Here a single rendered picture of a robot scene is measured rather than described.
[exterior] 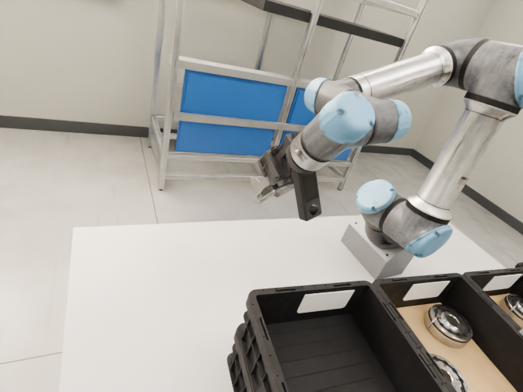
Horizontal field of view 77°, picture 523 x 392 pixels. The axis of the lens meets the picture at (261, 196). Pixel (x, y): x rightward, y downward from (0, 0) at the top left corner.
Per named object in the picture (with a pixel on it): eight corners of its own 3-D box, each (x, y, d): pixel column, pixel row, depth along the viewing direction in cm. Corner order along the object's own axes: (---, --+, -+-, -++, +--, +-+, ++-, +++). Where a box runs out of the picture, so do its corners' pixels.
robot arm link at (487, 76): (395, 230, 102) (500, 45, 79) (438, 261, 91) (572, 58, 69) (371, 233, 95) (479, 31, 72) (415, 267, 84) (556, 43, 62)
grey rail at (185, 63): (168, 62, 201) (169, 54, 198) (375, 97, 275) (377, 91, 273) (170, 67, 193) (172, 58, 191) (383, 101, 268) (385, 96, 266)
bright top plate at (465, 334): (421, 305, 83) (422, 303, 83) (453, 305, 86) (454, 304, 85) (446, 341, 75) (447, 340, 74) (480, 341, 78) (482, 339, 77)
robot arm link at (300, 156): (342, 157, 60) (309, 168, 56) (328, 167, 64) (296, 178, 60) (324, 122, 61) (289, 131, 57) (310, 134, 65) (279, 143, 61)
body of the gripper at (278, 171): (282, 155, 76) (309, 127, 65) (298, 188, 74) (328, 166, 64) (254, 163, 72) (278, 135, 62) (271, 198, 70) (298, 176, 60)
